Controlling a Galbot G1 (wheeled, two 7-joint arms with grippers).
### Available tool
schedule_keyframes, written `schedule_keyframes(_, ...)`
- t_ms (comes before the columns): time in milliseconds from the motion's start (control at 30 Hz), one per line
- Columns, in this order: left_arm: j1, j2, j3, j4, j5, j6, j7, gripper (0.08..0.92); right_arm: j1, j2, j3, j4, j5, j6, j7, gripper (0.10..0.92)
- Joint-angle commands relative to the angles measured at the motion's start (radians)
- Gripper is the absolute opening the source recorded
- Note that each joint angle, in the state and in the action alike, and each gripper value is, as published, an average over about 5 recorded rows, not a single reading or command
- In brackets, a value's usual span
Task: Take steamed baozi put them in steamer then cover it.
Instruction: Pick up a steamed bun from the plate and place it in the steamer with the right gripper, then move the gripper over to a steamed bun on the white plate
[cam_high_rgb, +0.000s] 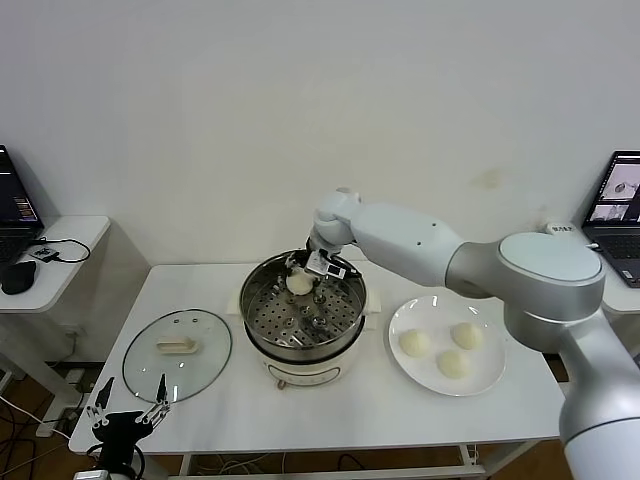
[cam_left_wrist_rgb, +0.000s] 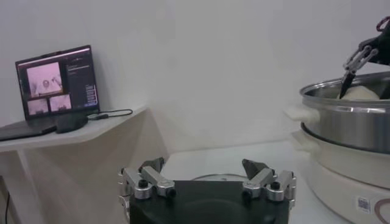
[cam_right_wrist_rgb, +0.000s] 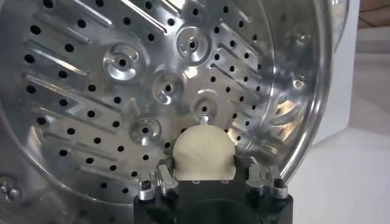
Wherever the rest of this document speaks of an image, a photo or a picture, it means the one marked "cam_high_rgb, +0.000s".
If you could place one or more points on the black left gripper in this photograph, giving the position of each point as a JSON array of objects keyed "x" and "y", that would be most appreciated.
[{"x": 117, "y": 425}]

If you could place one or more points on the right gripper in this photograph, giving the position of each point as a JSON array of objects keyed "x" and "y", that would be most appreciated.
[{"x": 325, "y": 262}]

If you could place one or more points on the white steamed baozi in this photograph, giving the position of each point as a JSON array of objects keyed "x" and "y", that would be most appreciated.
[
  {"x": 299, "y": 284},
  {"x": 415, "y": 343},
  {"x": 454, "y": 363},
  {"x": 467, "y": 335}
]

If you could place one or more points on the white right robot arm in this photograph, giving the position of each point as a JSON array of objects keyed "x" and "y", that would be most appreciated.
[{"x": 500, "y": 270}]

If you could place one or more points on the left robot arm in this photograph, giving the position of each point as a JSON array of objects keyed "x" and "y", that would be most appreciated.
[{"x": 117, "y": 467}]

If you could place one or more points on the stainless steel steamer basket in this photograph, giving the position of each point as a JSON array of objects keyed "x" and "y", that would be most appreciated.
[{"x": 300, "y": 320}]

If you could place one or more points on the black computer mouse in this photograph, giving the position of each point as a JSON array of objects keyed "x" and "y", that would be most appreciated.
[{"x": 17, "y": 280}]

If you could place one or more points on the white round plate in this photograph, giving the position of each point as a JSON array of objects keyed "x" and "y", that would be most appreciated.
[{"x": 425, "y": 380}]

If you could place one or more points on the white side table with mouse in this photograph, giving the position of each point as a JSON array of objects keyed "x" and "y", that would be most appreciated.
[{"x": 70, "y": 240}]

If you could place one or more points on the black laptop with dark screen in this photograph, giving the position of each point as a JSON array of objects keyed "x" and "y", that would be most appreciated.
[{"x": 15, "y": 200}]

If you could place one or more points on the white labelled box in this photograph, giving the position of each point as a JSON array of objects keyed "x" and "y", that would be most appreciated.
[{"x": 560, "y": 229}]

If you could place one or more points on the grey laptop with light windows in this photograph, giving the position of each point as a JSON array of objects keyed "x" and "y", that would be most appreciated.
[{"x": 615, "y": 250}]

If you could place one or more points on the white table frame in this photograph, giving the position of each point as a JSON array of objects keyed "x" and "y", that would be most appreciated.
[{"x": 350, "y": 470}]

